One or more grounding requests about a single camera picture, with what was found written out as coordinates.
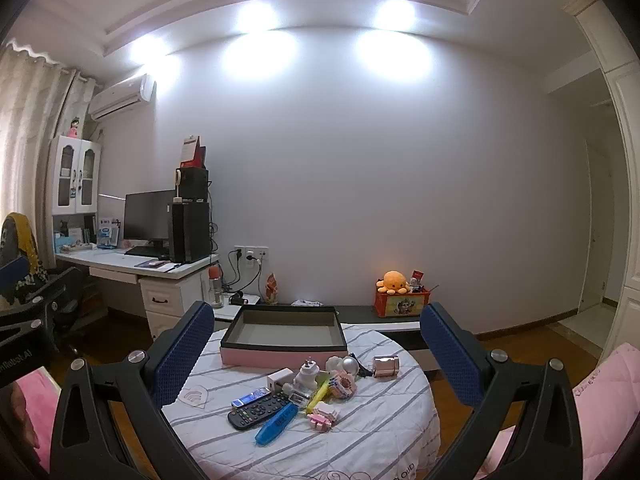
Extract black computer monitor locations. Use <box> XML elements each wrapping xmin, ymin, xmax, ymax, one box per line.
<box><xmin>123</xmin><ymin>190</ymin><xmax>176</xmax><ymax>248</ymax></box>

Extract blue packages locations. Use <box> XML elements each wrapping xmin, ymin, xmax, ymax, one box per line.
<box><xmin>97</xmin><ymin>217</ymin><xmax>121</xmax><ymax>249</ymax></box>

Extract red toy box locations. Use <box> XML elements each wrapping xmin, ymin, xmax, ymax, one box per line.
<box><xmin>375</xmin><ymin>287</ymin><xmax>432</xmax><ymax>318</ymax></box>

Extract white striped tablecloth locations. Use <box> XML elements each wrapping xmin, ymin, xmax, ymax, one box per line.
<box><xmin>160</xmin><ymin>322</ymin><xmax>441</xmax><ymax>480</ymax></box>

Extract beige curtain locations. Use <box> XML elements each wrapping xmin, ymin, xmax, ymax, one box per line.
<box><xmin>0</xmin><ymin>40</ymin><xmax>96</xmax><ymax>311</ymax></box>

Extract rose gold jar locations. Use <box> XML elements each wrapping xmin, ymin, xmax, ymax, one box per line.
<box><xmin>372</xmin><ymin>355</ymin><xmax>401</xmax><ymax>377</ymax></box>

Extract pink quilt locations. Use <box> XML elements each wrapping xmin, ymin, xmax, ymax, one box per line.
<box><xmin>475</xmin><ymin>342</ymin><xmax>640</xmax><ymax>480</ymax></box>

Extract water bottle with red cap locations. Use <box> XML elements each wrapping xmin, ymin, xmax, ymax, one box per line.
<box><xmin>208</xmin><ymin>266</ymin><xmax>224</xmax><ymax>309</ymax></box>

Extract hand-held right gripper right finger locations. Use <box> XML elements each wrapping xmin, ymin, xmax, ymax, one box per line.
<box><xmin>419</xmin><ymin>301</ymin><xmax>585</xmax><ymax>480</ymax></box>

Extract yellow patterned cloth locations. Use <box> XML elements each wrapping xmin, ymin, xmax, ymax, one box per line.
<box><xmin>0</xmin><ymin>212</ymin><xmax>48</xmax><ymax>306</ymax></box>

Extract pink box with dark rim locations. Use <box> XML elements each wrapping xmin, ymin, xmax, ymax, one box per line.
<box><xmin>220</xmin><ymin>305</ymin><xmax>349</xmax><ymax>368</ymax></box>

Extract white side table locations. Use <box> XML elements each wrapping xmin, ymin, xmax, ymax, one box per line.
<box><xmin>212</xmin><ymin>292</ymin><xmax>261</xmax><ymax>325</ymax></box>

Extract black computer tower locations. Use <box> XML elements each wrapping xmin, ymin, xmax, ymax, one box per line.
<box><xmin>167</xmin><ymin>201</ymin><xmax>211</xmax><ymax>264</ymax></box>

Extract orange octopus plush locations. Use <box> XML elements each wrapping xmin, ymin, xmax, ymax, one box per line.
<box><xmin>376</xmin><ymin>271</ymin><xmax>413</xmax><ymax>295</ymax></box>

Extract pink cloth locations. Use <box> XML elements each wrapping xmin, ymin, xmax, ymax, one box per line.
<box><xmin>0</xmin><ymin>367</ymin><xmax>63</xmax><ymax>480</ymax></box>

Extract black power cable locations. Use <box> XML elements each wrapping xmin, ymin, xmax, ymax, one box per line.
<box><xmin>227</xmin><ymin>250</ymin><xmax>263</xmax><ymax>295</ymax></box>

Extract white hutch cabinet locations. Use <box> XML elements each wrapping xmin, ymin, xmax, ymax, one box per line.
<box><xmin>47</xmin><ymin>135</ymin><xmax>103</xmax><ymax>221</ymax></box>

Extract blue pen packet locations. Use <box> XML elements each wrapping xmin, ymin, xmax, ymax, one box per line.
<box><xmin>255</xmin><ymin>402</ymin><xmax>299</xmax><ymax>445</ymax></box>

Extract white door frame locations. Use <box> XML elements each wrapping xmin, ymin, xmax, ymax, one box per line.
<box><xmin>565</xmin><ymin>0</ymin><xmax>640</xmax><ymax>361</ymax></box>

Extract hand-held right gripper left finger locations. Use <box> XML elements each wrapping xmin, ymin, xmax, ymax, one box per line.
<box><xmin>49</xmin><ymin>301</ymin><xmax>216</xmax><ymax>480</ymax></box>

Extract row of books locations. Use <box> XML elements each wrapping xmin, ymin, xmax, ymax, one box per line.
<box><xmin>52</xmin><ymin>220</ymin><xmax>96</xmax><ymax>253</ymax></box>

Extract white plug adapter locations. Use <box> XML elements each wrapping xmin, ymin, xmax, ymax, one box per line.
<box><xmin>291</xmin><ymin>357</ymin><xmax>326</xmax><ymax>393</ymax></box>

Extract blue and gold lighter box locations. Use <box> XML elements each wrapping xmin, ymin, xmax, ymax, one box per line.
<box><xmin>231</xmin><ymin>389</ymin><xmax>268</xmax><ymax>408</ymax></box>

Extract pink floral packet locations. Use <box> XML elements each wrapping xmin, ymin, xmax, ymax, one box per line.
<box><xmin>306</xmin><ymin>402</ymin><xmax>341</xmax><ymax>432</ymax></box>

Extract white air conditioner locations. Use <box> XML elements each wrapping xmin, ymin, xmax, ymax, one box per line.
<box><xmin>88</xmin><ymin>74</ymin><xmax>153</xmax><ymax>121</ymax></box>

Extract black remote control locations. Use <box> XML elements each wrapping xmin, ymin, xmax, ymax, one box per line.
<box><xmin>227</xmin><ymin>391</ymin><xmax>292</xmax><ymax>431</ymax></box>

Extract white charger block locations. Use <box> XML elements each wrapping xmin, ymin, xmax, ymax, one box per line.
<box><xmin>266</xmin><ymin>367</ymin><xmax>296</xmax><ymax>392</ymax></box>

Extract red carton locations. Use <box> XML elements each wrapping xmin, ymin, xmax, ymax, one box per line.
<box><xmin>180</xmin><ymin>135</ymin><xmax>208</xmax><ymax>170</ymax></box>

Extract black speaker box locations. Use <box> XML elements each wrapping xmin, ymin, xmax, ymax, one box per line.
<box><xmin>179</xmin><ymin>167</ymin><xmax>209</xmax><ymax>201</ymax></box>

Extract white desk with drawers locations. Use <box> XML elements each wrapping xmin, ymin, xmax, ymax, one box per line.
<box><xmin>54</xmin><ymin>247</ymin><xmax>221</xmax><ymax>341</ymax></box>

